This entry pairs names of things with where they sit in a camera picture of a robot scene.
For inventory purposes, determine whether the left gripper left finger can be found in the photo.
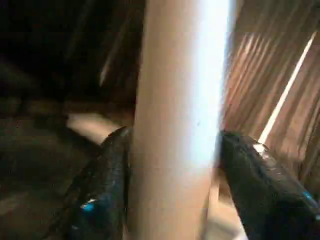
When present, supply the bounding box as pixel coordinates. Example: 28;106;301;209
44;126;134;240

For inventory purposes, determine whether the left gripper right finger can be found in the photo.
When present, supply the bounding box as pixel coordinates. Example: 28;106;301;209
216;131;320;240

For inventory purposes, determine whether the white plastic table leg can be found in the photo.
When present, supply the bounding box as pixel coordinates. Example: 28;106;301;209
125;0;237;240

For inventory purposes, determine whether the grey curtain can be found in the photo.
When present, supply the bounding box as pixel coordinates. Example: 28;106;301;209
222;0;320;201

